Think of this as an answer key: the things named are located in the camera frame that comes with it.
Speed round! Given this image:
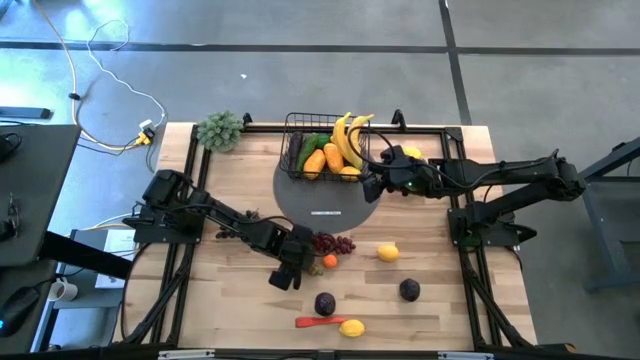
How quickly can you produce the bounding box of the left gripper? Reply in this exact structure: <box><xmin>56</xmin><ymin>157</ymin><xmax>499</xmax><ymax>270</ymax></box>
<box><xmin>268</xmin><ymin>233</ymin><xmax>317</xmax><ymax>292</ymax></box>

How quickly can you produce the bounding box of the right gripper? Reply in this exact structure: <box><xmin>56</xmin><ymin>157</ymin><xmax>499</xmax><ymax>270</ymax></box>
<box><xmin>361</xmin><ymin>158</ymin><xmax>437</xmax><ymax>204</ymax></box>

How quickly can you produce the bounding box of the orange mango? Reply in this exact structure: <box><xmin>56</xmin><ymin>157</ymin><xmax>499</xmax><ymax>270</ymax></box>
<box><xmin>323</xmin><ymin>142</ymin><xmax>345</xmax><ymax>175</ymax></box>

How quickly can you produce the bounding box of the orange carrot pepper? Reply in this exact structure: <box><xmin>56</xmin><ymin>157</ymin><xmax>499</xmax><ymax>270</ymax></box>
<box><xmin>302</xmin><ymin>148</ymin><xmax>327</xmax><ymax>181</ymax></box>

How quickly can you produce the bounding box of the green cucumber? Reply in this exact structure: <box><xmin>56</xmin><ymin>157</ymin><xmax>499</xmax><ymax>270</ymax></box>
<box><xmin>296</xmin><ymin>132</ymin><xmax>320</xmax><ymax>173</ymax></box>

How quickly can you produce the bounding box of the grey round placemat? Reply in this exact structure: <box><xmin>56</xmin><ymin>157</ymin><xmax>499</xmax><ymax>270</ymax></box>
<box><xmin>272</xmin><ymin>149</ymin><xmax>382</xmax><ymax>235</ymax></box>

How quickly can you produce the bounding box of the bright red chili pepper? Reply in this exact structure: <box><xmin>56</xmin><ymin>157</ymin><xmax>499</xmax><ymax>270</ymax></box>
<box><xmin>294</xmin><ymin>315</ymin><xmax>347</xmax><ymax>330</ymax></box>

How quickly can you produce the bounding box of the dark red grape bunch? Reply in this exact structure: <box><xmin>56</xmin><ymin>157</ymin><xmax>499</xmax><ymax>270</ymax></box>
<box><xmin>312</xmin><ymin>232</ymin><xmax>358</xmax><ymax>256</ymax></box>

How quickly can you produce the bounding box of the green potted plant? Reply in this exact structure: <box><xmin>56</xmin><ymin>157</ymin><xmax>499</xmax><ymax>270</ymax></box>
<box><xmin>196</xmin><ymin>109</ymin><xmax>245</xmax><ymax>154</ymax></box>

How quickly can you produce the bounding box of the white paper sheet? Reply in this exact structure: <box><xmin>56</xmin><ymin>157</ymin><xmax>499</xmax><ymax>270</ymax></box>
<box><xmin>94</xmin><ymin>228</ymin><xmax>139</xmax><ymax>290</ymax></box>

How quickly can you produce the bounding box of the white yellow power plug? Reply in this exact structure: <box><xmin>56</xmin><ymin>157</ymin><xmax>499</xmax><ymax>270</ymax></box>
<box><xmin>133</xmin><ymin>118</ymin><xmax>157</xmax><ymax>147</ymax></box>

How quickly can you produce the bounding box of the white mug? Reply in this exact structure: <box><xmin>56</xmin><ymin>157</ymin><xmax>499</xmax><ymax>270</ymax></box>
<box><xmin>47</xmin><ymin>277</ymin><xmax>80</xmax><ymax>303</ymax></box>

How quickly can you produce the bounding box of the dark grey side table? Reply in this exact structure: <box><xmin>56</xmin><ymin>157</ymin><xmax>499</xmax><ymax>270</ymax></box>
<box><xmin>552</xmin><ymin>135</ymin><xmax>640</xmax><ymax>294</ymax></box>

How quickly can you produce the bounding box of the black desk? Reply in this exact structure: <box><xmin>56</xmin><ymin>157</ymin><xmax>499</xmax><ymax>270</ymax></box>
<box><xmin>0</xmin><ymin>123</ymin><xmax>82</xmax><ymax>354</ymax></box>

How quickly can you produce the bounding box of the black computer mouse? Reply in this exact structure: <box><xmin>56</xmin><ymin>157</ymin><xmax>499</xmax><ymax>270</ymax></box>
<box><xmin>0</xmin><ymin>285</ymin><xmax>41</xmax><ymax>337</ymax></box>

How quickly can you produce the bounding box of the black flat bar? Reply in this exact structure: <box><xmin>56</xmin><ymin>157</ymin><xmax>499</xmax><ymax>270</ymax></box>
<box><xmin>0</xmin><ymin>106</ymin><xmax>53</xmax><ymax>121</ymax></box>

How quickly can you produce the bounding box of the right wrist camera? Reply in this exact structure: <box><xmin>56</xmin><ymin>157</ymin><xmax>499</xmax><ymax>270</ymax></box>
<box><xmin>380</xmin><ymin>145</ymin><xmax>407</xmax><ymax>166</ymax></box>

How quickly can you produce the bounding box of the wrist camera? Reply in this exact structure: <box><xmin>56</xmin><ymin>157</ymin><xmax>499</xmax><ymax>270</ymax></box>
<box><xmin>380</xmin><ymin>145</ymin><xmax>407</xmax><ymax>166</ymax></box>
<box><xmin>292</xmin><ymin>224</ymin><xmax>315</xmax><ymax>247</ymax></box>

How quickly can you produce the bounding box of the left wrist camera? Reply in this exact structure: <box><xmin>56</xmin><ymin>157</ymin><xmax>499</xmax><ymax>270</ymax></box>
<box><xmin>292</xmin><ymin>224</ymin><xmax>315</xmax><ymax>247</ymax></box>

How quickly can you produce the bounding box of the black aluminium table frame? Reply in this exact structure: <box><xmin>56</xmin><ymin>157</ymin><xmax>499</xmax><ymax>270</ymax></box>
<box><xmin>119</xmin><ymin>122</ymin><xmax>534</xmax><ymax>351</ymax></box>

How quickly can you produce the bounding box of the black wire basket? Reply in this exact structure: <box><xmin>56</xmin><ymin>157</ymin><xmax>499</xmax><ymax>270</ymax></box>
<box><xmin>278</xmin><ymin>111</ymin><xmax>372</xmax><ymax>183</ymax></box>

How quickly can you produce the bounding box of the silver metal bracket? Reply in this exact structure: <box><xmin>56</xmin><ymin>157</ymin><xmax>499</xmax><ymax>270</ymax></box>
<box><xmin>158</xmin><ymin>349</ymin><xmax>216</xmax><ymax>360</ymax></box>
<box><xmin>438</xmin><ymin>351</ymin><xmax>494</xmax><ymax>360</ymax></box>

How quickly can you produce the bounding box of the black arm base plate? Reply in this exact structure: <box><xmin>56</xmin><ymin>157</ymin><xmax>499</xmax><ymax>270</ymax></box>
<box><xmin>133</xmin><ymin>204</ymin><xmax>206</xmax><ymax>246</ymax></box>
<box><xmin>447</xmin><ymin>207</ymin><xmax>539</xmax><ymax>249</ymax></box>

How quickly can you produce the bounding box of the white floor cable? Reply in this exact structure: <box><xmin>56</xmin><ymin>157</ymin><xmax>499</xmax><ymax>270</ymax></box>
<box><xmin>85</xmin><ymin>18</ymin><xmax>168</xmax><ymax>126</ymax></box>

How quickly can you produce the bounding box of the yellow floor cable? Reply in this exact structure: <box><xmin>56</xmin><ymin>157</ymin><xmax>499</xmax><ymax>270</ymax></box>
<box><xmin>32</xmin><ymin>0</ymin><xmax>151</xmax><ymax>151</ymax></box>

